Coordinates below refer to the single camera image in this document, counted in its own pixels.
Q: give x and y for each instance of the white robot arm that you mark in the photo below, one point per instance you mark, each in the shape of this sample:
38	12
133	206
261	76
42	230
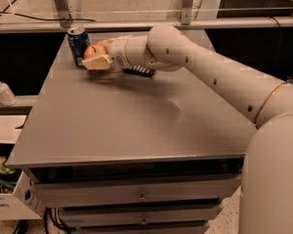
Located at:
266	198

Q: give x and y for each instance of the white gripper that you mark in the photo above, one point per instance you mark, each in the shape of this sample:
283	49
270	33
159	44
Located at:
117	53

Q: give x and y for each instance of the black chocolate bar wrapper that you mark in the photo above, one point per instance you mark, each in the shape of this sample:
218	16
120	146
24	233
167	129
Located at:
140	71

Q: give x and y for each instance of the blue pepsi can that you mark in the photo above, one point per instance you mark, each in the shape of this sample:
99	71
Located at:
78	41

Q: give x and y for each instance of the white pump bottle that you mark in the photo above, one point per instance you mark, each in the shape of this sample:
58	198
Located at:
7	97

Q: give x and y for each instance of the metal frame rail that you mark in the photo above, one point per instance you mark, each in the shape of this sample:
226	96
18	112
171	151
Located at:
120	15

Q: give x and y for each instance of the grey drawer cabinet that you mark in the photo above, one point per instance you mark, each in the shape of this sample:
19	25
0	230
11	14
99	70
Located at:
114	153

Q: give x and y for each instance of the white cardboard box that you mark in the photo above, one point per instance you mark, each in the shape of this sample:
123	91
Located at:
17	200

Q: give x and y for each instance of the red apple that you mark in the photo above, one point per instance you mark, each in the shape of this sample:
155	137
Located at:
94	51

